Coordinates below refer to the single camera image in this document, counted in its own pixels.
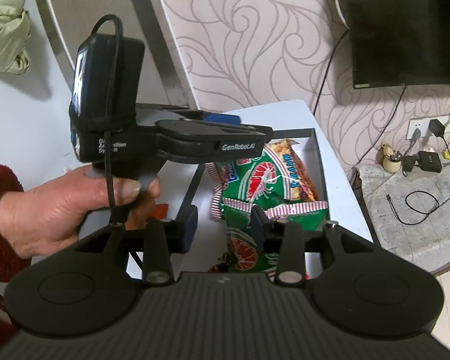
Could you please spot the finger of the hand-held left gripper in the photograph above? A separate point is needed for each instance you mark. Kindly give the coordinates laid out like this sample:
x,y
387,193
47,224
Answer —
x,y
210,144
221,119

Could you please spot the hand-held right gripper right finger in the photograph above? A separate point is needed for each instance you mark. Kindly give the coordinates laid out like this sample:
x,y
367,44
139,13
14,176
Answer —
x,y
258,228

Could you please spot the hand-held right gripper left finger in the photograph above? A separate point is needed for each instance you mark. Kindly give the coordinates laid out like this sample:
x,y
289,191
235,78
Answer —
x,y
192,228

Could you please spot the green prawn cracker bag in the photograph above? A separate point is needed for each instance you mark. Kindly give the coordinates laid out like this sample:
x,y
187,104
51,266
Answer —
x,y
243,251
262,180

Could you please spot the orange snack packet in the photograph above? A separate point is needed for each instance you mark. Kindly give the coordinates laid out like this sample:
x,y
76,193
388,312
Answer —
x,y
162,212

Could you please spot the black cardboard box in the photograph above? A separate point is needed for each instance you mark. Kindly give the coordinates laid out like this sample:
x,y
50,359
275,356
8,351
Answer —
x,y
321,180

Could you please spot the person's left hand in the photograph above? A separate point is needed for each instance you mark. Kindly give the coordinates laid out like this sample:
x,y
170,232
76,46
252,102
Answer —
x,y
60,210

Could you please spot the small beige pot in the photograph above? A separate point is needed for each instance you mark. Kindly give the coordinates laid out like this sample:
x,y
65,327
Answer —
x,y
390,165

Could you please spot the small black adapter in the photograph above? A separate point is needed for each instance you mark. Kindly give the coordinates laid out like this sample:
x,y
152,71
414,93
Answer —
x,y
408,165

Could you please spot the black box-shaped device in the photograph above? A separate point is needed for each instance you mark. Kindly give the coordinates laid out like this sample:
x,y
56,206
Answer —
x,y
429,161

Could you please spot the black plug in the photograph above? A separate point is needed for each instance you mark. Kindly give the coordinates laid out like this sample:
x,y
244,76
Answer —
x,y
416,134

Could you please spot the black television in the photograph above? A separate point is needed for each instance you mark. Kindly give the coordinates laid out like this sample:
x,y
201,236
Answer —
x,y
405,26

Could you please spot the black power adapter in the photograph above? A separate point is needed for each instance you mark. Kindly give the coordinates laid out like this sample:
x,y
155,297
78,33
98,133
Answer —
x,y
437,126

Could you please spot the grey chair with metal frame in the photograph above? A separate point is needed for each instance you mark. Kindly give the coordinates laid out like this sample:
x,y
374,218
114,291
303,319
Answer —
x,y
168,56

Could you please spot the white wall socket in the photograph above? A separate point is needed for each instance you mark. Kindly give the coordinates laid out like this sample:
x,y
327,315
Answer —
x,y
425,122

